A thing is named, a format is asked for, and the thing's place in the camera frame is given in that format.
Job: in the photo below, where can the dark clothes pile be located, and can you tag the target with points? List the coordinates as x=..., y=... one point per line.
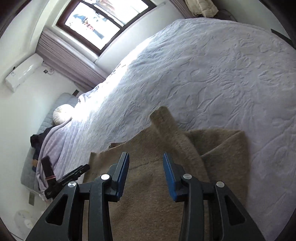
x=38, y=140

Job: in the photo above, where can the white wall air conditioner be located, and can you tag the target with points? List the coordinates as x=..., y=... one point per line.
x=23, y=71

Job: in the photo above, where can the brown knit sweater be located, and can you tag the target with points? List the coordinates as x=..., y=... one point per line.
x=148, y=166

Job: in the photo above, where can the grey padded headboard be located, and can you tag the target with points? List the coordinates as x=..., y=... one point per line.
x=46, y=120

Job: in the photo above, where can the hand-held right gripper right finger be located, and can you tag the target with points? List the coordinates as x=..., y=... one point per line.
x=170, y=178

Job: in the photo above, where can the round white pillow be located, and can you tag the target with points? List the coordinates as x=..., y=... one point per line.
x=61, y=113

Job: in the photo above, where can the lavender fleece blanket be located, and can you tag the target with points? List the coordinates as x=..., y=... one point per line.
x=60, y=148

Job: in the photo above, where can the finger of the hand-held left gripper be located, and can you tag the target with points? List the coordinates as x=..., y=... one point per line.
x=74, y=172

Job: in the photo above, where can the wall power socket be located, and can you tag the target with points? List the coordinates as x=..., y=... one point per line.
x=46, y=71

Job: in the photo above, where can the brown framed window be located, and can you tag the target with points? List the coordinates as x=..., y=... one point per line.
x=97, y=20

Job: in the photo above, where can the lavender embossed quilt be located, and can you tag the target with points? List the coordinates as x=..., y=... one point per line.
x=208, y=81

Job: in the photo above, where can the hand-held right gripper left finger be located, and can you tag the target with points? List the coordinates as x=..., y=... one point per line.
x=121, y=176

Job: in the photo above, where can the black wall strip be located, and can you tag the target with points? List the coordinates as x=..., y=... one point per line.
x=281, y=36

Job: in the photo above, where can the cream puffer jacket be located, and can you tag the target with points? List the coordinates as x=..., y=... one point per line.
x=202, y=7

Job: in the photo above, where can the mauve pleated curtain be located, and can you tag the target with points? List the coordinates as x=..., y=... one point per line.
x=69, y=60
x=181, y=7

